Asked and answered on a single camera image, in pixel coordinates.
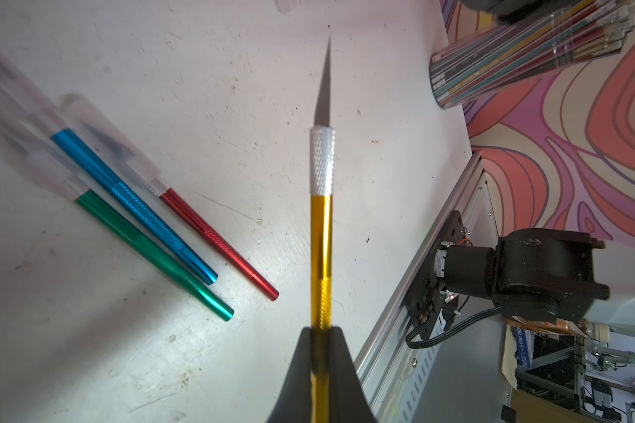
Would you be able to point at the yellow capped knife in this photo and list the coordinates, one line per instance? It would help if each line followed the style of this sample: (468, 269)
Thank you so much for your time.
(322, 145)

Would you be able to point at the green capped knife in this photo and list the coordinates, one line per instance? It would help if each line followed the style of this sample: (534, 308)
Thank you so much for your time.
(56, 174)

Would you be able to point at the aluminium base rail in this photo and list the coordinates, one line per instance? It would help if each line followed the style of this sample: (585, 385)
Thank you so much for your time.
(458, 380)

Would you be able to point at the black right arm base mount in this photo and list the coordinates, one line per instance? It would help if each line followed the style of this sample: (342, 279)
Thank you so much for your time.
(539, 274)

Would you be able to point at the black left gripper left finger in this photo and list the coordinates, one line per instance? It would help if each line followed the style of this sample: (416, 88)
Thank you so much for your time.
(294, 403)

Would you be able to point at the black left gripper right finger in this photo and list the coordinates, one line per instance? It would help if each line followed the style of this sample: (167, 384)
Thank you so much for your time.
(347, 400)

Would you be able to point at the red capped knife right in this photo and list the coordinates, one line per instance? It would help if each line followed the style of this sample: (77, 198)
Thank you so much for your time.
(132, 163)

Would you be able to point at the clear cup of craft knives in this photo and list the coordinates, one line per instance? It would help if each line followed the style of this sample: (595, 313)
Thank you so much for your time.
(501, 56)

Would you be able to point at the blue capped knife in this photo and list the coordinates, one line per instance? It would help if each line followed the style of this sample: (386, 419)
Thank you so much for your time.
(23, 99)

